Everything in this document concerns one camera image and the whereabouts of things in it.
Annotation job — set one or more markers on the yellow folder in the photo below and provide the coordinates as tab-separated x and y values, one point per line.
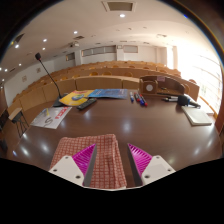
76	97

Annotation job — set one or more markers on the square ceiling air vent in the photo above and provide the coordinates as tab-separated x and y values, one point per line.
119	6

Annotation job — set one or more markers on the ceiling projector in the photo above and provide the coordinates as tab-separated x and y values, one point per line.
74	44

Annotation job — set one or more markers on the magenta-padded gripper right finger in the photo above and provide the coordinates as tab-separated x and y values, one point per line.
155	168

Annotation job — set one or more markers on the red checkered towel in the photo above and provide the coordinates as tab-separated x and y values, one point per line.
108	160

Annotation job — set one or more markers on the blue and red marker pen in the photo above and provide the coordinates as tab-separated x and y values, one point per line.
143	100

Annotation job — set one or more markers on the black handheld microphone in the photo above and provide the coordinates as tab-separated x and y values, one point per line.
183	100

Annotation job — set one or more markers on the black remote control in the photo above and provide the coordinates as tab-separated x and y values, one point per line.
86	104

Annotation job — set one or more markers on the round ceiling lights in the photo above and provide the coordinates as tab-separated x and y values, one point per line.
122	15

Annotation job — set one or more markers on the black gooseneck desk microphone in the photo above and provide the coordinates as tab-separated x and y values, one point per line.
38	56

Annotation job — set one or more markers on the blue folder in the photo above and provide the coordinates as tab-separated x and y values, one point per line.
110	93

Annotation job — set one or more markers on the rows of wooden lecture seats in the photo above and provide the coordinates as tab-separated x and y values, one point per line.
100	80

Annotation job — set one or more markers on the wooden desk organizer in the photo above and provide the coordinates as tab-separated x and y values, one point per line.
156	87

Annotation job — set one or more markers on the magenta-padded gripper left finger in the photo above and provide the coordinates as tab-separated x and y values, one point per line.
68	168

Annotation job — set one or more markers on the white printed poster sheet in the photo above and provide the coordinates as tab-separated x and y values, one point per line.
50	118

